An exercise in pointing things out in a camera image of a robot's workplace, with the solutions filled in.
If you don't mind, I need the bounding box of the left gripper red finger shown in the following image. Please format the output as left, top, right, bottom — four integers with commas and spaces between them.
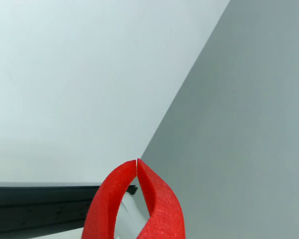
81, 159, 137, 239
136, 158, 187, 239

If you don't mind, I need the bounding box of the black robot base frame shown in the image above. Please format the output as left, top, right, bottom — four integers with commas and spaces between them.
0, 184, 139, 236

